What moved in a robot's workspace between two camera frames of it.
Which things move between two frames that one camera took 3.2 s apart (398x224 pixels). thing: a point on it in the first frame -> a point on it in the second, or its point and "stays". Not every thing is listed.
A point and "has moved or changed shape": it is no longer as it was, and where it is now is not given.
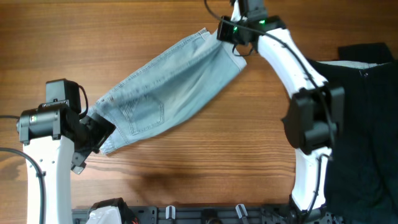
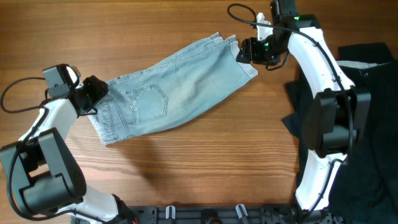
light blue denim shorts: (167, 86) has moved or changed shape
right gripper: (223, 28) -> (251, 46)
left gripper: (104, 129) -> (99, 88)
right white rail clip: (239, 211) stays
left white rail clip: (170, 211) stays
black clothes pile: (361, 185) stays
